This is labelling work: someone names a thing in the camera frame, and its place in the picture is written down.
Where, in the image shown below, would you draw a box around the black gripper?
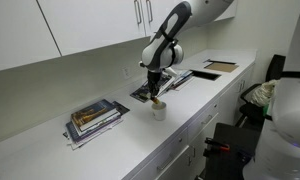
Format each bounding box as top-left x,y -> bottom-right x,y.
147,71 -> 161,103

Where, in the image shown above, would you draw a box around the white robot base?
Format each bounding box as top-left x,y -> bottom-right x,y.
242,74 -> 300,180

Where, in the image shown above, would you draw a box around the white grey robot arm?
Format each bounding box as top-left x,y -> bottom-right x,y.
139,0 -> 234,104

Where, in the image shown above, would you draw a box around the white mug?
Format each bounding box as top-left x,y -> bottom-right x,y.
152,102 -> 167,121

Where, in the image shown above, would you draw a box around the top book brown cover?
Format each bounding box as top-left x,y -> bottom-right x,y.
71,99 -> 119,132

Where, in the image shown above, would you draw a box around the lower stack of books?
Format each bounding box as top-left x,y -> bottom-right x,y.
66,101 -> 129,150

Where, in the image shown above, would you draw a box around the black cart with red clamp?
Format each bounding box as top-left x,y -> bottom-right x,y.
195,123 -> 260,180

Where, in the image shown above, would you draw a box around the black office chair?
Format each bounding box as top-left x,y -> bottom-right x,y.
236,54 -> 286,129

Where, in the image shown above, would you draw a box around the cream cloth on chair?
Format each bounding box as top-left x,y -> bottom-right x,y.
251,80 -> 278,107

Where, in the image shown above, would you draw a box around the wall outlet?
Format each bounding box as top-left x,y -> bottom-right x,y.
123,68 -> 131,79

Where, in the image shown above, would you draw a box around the drawer handle upper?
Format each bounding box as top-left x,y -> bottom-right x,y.
201,115 -> 212,124

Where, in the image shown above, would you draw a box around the drawer handle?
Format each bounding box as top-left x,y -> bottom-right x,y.
157,154 -> 174,171
201,115 -> 212,124

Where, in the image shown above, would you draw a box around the drawer handle lower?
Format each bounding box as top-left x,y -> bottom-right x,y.
157,154 -> 174,171

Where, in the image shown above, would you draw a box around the brown board with frame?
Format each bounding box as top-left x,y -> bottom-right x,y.
205,60 -> 238,73

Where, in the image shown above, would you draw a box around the upper cabinet handles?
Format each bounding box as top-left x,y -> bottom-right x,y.
133,0 -> 153,25

